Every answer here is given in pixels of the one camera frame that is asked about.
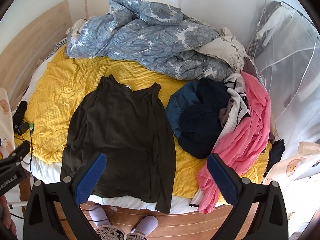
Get pink garment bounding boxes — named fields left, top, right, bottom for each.
left=196, top=71, right=272, bottom=215

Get cream floral pillow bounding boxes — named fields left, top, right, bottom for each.
left=195, top=27, right=246, bottom=73

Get wooden headboard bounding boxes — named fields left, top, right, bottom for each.
left=1, top=0, right=72, bottom=109

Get person left hand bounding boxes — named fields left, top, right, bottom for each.
left=0, top=195, right=17, bottom=236

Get white mosquito net tent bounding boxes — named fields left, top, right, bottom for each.
left=248, top=0, right=319, bottom=159

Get white slipper foot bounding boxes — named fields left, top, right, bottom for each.
left=89, top=205, right=111, bottom=227
left=131, top=216, right=158, bottom=236

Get white bed sheet mattress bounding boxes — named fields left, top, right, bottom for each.
left=22, top=54, right=197, bottom=215

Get black white patterned garment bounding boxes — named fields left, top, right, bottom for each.
left=218, top=73, right=250, bottom=140

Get blue grey floral duvet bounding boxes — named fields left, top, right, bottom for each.
left=66, top=0, right=235, bottom=80

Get black microphone device with cable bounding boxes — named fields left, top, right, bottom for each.
left=12, top=100, right=34, bottom=178

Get right white slipper foot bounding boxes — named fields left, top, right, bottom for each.
left=131, top=216, right=158, bottom=236

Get dark olive long-sleeve shirt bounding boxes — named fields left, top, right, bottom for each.
left=61, top=76, right=176, bottom=214

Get blue denim jeans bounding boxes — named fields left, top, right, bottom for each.
left=165, top=77, right=231, bottom=159

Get left white slipper foot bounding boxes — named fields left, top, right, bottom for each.
left=89, top=205, right=111, bottom=227

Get bear print net curtain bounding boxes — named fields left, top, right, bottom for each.
left=263, top=141, right=319, bottom=187

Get yellow dotted plush blanket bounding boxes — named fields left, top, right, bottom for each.
left=14, top=44, right=272, bottom=204

